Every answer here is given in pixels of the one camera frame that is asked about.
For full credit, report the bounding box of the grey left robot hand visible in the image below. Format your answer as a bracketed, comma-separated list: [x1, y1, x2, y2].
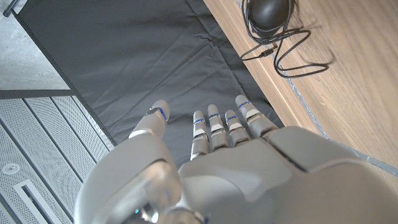
[73, 94, 398, 224]

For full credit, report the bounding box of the black computer mouse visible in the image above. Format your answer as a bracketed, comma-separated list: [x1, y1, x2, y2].
[248, 0, 292, 32]

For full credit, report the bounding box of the grey tape outline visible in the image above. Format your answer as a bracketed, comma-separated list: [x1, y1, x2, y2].
[269, 51, 398, 177]

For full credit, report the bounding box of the black backdrop curtain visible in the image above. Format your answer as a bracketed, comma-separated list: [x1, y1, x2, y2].
[14, 0, 285, 169]

